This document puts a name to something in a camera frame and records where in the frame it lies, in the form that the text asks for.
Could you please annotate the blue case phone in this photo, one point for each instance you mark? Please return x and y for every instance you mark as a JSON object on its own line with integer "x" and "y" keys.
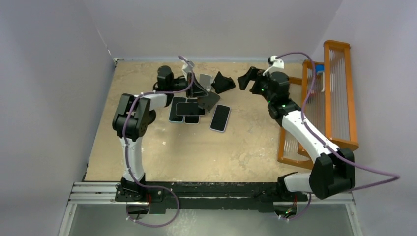
{"x": 173, "y": 117}

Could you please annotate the silver metal phone stand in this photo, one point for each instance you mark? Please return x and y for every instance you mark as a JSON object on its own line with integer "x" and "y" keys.
{"x": 205, "y": 81}

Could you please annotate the lilac case phone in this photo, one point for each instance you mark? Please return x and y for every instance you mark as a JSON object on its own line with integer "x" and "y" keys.
{"x": 220, "y": 118}

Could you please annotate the orange wooden tiered rack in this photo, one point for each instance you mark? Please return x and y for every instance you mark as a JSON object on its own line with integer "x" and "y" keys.
{"x": 333, "y": 110}

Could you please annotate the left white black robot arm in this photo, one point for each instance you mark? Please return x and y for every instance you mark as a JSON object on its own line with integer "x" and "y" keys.
{"x": 135, "y": 113}

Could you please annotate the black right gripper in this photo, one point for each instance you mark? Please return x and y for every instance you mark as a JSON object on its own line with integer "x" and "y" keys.
{"x": 244, "y": 81}

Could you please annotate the black plastic phone stand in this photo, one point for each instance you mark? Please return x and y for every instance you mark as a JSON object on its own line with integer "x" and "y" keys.
{"x": 222, "y": 84}

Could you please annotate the red black stamp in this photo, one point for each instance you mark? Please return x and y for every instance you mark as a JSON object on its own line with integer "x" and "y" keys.
{"x": 311, "y": 97}

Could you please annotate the black round base phone stand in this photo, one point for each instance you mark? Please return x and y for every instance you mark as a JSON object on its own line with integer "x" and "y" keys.
{"x": 151, "y": 117}

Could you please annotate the purple case phone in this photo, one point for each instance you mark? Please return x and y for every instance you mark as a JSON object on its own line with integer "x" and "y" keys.
{"x": 189, "y": 109}

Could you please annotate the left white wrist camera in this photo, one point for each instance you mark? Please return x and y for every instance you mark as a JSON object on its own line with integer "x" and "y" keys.
{"x": 187, "y": 68}

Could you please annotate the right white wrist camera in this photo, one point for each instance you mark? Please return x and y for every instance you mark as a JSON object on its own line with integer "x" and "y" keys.
{"x": 275, "y": 64}

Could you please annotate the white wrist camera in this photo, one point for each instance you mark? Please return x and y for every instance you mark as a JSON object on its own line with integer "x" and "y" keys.
{"x": 275, "y": 64}
{"x": 187, "y": 68}

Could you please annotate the white case phone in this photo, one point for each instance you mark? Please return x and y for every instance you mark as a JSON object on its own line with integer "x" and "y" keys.
{"x": 192, "y": 119}

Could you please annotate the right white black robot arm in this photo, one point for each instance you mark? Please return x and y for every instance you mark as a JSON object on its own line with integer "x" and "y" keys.
{"x": 333, "y": 171}

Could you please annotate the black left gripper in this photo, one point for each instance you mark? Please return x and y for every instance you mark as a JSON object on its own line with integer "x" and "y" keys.
{"x": 196, "y": 90}

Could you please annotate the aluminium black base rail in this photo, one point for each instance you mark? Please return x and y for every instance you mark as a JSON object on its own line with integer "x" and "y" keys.
{"x": 206, "y": 209}

